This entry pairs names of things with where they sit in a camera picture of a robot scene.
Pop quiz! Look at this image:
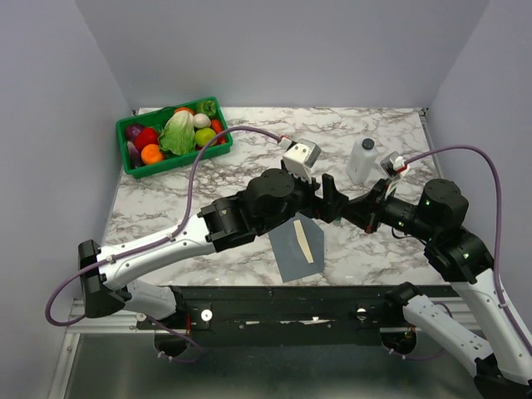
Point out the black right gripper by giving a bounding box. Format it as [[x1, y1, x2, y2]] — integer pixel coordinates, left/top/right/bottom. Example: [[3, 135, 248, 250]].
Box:
[[341, 177, 438, 241]]

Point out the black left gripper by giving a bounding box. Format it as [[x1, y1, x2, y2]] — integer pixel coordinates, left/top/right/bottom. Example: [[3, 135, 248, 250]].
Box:
[[256, 165, 349, 234]]

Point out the beige letter paper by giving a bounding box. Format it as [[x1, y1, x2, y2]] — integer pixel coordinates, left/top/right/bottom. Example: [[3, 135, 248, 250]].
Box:
[[293, 219, 314, 264]]

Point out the grey envelope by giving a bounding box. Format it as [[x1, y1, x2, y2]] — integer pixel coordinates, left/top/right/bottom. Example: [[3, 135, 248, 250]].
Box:
[[268, 214, 325, 283]]

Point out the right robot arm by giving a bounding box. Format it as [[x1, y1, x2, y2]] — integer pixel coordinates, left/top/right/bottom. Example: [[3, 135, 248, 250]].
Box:
[[342, 179, 531, 398]]

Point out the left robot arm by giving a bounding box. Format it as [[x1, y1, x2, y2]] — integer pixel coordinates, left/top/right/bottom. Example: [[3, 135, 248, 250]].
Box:
[[81, 169, 348, 328]]

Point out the white plastic bottle black cap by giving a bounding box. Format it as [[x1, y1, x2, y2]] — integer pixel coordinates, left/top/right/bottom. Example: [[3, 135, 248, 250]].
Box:
[[346, 137, 378, 185]]

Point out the orange carrot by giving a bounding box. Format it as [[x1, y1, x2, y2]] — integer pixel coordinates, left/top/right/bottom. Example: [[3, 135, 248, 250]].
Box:
[[211, 119, 228, 145]]

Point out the green apple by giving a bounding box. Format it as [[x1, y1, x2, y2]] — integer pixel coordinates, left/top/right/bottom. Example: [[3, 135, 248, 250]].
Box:
[[195, 127, 216, 148]]

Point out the white mushroom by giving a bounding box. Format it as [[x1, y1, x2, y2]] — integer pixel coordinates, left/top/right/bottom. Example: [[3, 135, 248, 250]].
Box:
[[193, 113, 211, 130]]

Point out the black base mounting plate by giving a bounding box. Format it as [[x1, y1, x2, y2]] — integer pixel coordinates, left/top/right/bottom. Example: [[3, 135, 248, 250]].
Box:
[[161, 286, 416, 352]]

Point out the green bell pepper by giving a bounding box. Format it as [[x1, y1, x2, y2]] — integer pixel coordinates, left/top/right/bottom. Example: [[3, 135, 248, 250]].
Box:
[[196, 99, 218, 119]]

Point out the green lettuce leaf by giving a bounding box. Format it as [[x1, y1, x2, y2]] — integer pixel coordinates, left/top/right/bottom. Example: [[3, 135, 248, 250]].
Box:
[[159, 111, 195, 156]]

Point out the green plastic vegetable bin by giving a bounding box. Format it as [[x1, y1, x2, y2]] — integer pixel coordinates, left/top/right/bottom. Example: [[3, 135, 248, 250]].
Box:
[[116, 96, 228, 179]]

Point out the orange fruit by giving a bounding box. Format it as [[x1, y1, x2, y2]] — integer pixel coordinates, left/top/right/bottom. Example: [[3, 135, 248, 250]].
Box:
[[140, 144, 165, 165]]

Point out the red tomato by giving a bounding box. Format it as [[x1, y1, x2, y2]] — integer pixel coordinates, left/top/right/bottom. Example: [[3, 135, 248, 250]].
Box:
[[133, 127, 159, 152]]

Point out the purple eggplant slice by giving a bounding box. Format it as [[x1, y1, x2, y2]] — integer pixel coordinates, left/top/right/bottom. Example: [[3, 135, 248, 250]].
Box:
[[127, 141, 144, 169]]

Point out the purple onion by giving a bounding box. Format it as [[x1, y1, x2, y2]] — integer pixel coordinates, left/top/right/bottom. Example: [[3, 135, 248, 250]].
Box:
[[125, 123, 145, 142]]

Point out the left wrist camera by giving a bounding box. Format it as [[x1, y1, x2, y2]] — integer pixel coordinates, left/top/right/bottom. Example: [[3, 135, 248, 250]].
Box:
[[283, 140, 322, 184]]

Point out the aluminium frame rail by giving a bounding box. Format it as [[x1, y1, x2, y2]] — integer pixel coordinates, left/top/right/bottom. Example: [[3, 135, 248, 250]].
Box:
[[46, 298, 155, 399]]

